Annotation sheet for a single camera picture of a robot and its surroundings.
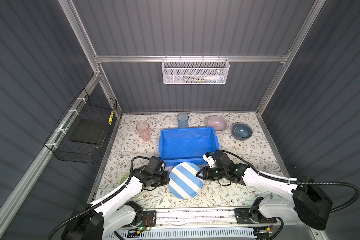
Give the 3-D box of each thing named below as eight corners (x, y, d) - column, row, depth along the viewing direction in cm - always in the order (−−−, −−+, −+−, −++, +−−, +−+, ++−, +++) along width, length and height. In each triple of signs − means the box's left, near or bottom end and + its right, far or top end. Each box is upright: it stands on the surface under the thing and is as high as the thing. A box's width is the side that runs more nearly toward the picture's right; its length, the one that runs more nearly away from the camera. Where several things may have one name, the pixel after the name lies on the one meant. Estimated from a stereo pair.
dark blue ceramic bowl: (233, 141, 105) (235, 136, 101) (229, 127, 113) (231, 123, 109) (252, 140, 105) (254, 136, 101) (247, 127, 113) (249, 123, 109)
